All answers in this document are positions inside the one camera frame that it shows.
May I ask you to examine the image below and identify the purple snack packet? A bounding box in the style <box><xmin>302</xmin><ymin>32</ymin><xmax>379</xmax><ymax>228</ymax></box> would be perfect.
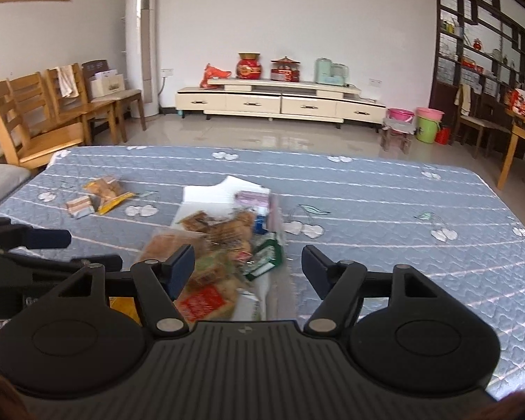
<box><xmin>235</xmin><ymin>189</ymin><xmax>273</xmax><ymax>216</ymax></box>

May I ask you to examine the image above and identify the green bucket with pink rim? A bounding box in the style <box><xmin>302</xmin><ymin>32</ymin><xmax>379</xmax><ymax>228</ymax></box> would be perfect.
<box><xmin>415</xmin><ymin>106</ymin><xmax>445</xmax><ymax>144</ymax></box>

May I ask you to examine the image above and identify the red and white gift bag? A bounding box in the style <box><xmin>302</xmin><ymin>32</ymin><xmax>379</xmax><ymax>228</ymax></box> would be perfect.
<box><xmin>505</xmin><ymin>87</ymin><xmax>525</xmax><ymax>117</ymax></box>

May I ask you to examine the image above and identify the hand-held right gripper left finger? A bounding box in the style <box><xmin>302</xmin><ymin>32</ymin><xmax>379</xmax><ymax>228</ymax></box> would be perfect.
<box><xmin>47</xmin><ymin>244</ymin><xmax>197</xmax><ymax>338</ymax></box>

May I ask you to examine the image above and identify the mint green kitchen appliance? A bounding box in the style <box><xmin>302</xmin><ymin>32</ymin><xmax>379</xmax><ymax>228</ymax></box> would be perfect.
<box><xmin>314</xmin><ymin>57</ymin><xmax>350</xmax><ymax>86</ymax></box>

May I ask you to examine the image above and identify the beige towel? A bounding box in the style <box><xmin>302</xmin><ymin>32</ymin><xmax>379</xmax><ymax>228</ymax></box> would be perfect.
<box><xmin>454</xmin><ymin>84</ymin><xmax>472</xmax><ymax>117</ymax></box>

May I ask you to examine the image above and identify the dark brown cushioned chair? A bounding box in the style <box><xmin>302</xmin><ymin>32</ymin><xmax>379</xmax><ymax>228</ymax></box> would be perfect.
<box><xmin>81</xmin><ymin>60</ymin><xmax>148</xmax><ymax>131</ymax></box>

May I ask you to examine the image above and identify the white tower air conditioner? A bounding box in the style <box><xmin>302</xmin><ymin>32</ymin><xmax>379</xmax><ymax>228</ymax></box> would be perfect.
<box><xmin>125</xmin><ymin>0</ymin><xmax>160</xmax><ymax>119</ymax></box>

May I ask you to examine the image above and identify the cream low cabinet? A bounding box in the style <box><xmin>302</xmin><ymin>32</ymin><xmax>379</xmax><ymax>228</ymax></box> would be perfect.
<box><xmin>175</xmin><ymin>76</ymin><xmax>388</xmax><ymax>130</ymax></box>

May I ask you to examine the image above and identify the pink basin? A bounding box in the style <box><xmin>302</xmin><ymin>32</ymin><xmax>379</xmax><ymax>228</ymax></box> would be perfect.
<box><xmin>387</xmin><ymin>107</ymin><xmax>416</xmax><ymax>124</ymax></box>

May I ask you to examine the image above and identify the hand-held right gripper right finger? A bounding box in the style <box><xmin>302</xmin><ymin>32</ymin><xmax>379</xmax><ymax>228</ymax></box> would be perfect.
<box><xmin>300</xmin><ymin>244</ymin><xmax>452</xmax><ymax>338</ymax></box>

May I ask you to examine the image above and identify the red and white snack packet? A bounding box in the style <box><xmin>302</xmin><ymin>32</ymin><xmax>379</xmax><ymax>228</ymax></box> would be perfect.
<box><xmin>174</xmin><ymin>281</ymin><xmax>240</xmax><ymax>323</ymax></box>

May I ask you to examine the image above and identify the small brown snack packet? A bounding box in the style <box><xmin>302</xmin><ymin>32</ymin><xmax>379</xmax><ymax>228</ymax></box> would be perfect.
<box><xmin>65</xmin><ymin>196</ymin><xmax>96</xmax><ymax>219</ymax></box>

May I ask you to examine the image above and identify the white towel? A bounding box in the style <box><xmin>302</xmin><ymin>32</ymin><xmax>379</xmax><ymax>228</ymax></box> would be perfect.
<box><xmin>55</xmin><ymin>65</ymin><xmax>80</xmax><ymax>98</ymax></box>

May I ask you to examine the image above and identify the red plastic bag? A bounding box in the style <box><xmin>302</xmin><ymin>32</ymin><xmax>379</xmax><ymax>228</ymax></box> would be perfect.
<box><xmin>200</xmin><ymin>63</ymin><xmax>232</xmax><ymax>89</ymax></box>

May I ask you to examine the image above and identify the red and gold pot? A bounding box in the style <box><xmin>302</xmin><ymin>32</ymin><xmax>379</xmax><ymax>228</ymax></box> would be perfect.
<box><xmin>235</xmin><ymin>52</ymin><xmax>263</xmax><ymax>80</ymax></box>

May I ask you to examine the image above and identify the large clear bread packet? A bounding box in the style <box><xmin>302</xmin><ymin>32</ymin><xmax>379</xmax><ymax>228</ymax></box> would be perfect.
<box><xmin>139</xmin><ymin>230</ymin><xmax>208</xmax><ymax>267</ymax></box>

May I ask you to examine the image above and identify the green label biscuit packet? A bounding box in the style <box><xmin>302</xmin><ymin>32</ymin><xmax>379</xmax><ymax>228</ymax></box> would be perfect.
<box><xmin>187</xmin><ymin>251</ymin><xmax>237</xmax><ymax>292</ymax></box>

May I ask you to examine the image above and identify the dark wooden display shelf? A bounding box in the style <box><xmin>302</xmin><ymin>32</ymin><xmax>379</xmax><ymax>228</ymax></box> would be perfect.
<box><xmin>429</xmin><ymin>0</ymin><xmax>525</xmax><ymax>145</ymax></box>

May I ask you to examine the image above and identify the small wooden stool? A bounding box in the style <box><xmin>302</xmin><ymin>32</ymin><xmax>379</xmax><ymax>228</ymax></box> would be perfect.
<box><xmin>380</xmin><ymin>119</ymin><xmax>416</xmax><ymax>155</ymax></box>

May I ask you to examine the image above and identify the dark green snack packet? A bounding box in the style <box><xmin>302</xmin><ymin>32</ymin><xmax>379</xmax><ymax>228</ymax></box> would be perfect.
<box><xmin>244</xmin><ymin>233</ymin><xmax>286</xmax><ymax>281</ymax></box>

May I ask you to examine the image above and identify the white and red cardboard box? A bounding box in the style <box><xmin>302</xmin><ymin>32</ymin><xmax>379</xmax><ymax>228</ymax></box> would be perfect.
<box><xmin>170</xmin><ymin>175</ymin><xmax>298</xmax><ymax>322</ymax></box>

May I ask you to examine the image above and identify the clear cracker packet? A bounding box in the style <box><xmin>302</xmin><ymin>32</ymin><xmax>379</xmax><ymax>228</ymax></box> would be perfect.
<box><xmin>82</xmin><ymin>176</ymin><xmax>128</xmax><ymax>204</ymax></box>

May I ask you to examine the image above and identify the light wooden table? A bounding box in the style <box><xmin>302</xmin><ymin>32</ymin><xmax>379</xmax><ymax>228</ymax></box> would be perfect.
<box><xmin>496</xmin><ymin>109</ymin><xmax>525</xmax><ymax>191</ymax></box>

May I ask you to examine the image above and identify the light wooden chair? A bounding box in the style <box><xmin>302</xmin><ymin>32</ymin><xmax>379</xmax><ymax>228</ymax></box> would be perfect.
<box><xmin>6</xmin><ymin>71</ymin><xmax>97</xmax><ymax>145</ymax></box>
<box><xmin>46</xmin><ymin>65</ymin><xmax>119</xmax><ymax>145</ymax></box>
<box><xmin>0</xmin><ymin>79</ymin><xmax>86</xmax><ymax>171</ymax></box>

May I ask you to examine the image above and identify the dark wooden dining chair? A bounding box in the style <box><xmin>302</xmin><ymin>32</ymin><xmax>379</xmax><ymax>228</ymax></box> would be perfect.
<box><xmin>453</xmin><ymin>83</ymin><xmax>512</xmax><ymax>160</ymax></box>

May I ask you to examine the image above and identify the red carousel gift box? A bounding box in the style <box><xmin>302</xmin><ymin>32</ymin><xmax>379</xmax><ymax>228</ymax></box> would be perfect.
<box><xmin>270</xmin><ymin>56</ymin><xmax>301</xmax><ymax>82</ymax></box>

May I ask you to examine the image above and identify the yellow snack packet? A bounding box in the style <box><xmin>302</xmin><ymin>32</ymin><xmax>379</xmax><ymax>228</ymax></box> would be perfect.
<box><xmin>96</xmin><ymin>191</ymin><xmax>135</xmax><ymax>216</ymax></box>

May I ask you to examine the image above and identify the grey-blue quilted blanket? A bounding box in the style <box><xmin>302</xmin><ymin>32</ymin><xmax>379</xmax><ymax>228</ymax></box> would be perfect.
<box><xmin>0</xmin><ymin>144</ymin><xmax>525</xmax><ymax>399</ymax></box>

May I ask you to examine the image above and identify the yellow orange packet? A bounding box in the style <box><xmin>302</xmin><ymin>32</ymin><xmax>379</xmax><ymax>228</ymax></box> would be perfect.
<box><xmin>108</xmin><ymin>296</ymin><xmax>143</xmax><ymax>328</ymax></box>

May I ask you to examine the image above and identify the clear round biscuit packet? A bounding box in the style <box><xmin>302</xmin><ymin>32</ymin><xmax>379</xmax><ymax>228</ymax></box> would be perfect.
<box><xmin>178</xmin><ymin>210</ymin><xmax>255</xmax><ymax>252</ymax></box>

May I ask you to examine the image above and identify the grey sofa cushion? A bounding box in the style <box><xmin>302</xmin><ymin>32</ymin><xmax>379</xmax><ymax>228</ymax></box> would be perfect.
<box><xmin>0</xmin><ymin>162</ymin><xmax>33</xmax><ymax>217</ymax></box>

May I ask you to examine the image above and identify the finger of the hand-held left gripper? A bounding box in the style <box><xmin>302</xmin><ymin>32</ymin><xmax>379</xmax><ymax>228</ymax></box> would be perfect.
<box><xmin>0</xmin><ymin>216</ymin><xmax>73</xmax><ymax>252</ymax></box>
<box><xmin>0</xmin><ymin>253</ymin><xmax>124</xmax><ymax>274</ymax></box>

